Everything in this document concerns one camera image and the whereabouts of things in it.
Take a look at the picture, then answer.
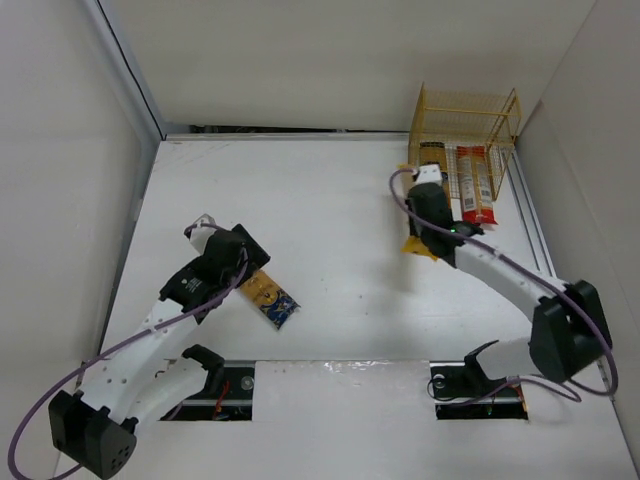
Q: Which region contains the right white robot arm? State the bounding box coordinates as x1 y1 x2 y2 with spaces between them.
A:
399 182 618 383

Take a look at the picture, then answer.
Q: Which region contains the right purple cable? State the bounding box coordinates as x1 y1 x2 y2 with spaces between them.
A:
389 168 619 404

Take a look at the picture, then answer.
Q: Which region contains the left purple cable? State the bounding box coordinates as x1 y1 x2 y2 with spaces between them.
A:
7 222 250 479

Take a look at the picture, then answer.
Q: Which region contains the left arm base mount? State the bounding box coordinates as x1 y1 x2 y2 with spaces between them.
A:
161 361 256 422

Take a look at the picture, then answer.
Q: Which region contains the yellow wire shelf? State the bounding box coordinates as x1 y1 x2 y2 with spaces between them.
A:
407 86 522 199

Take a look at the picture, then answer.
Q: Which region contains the red white spaghetti bag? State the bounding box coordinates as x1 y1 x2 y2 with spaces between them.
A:
456 146 498 225

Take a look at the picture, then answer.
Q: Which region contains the yellow spaghetti bag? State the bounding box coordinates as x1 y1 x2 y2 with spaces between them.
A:
395 160 440 262

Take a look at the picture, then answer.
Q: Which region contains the purple cable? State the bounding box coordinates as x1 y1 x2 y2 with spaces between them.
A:
7 222 250 479
389 168 619 404

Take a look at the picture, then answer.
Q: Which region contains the dark blue spaghetti bag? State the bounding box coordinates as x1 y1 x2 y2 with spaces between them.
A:
419 142 452 212

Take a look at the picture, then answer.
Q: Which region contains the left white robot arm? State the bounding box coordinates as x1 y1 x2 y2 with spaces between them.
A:
48 216 270 479

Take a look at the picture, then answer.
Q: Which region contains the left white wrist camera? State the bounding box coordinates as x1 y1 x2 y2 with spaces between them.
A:
184 214 217 255

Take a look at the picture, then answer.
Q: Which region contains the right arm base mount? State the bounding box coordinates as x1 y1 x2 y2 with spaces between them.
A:
427 361 528 421

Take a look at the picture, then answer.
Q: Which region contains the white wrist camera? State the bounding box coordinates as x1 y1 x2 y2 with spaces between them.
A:
414 163 443 186
184 214 217 255

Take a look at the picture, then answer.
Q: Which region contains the orange blue pasta bag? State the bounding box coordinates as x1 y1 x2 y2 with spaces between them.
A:
239 270 300 330

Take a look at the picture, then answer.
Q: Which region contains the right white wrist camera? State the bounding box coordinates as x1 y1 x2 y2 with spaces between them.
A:
414 163 443 186

